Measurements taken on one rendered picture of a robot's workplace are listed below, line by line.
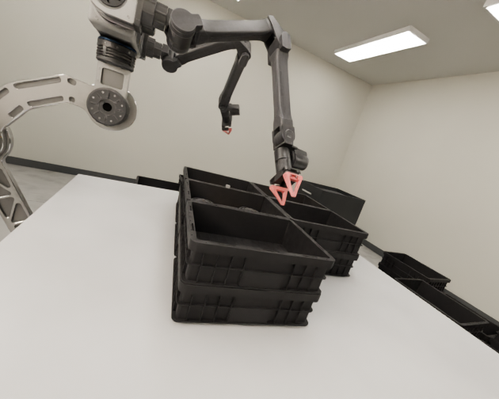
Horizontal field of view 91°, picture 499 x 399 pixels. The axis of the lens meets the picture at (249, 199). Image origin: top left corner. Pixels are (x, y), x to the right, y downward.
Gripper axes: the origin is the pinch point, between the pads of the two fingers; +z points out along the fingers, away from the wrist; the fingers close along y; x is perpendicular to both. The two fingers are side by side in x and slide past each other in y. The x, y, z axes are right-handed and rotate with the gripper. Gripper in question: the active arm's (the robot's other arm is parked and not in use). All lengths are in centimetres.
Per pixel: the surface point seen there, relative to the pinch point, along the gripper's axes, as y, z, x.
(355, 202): 95, -76, -164
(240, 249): -6.4, 20.8, 20.6
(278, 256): -6.8, 21.8, 10.4
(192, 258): -1.6, 22.5, 30.4
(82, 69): 211, -261, 134
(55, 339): 10, 38, 54
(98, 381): 3, 44, 45
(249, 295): 1.9, 29.8, 14.5
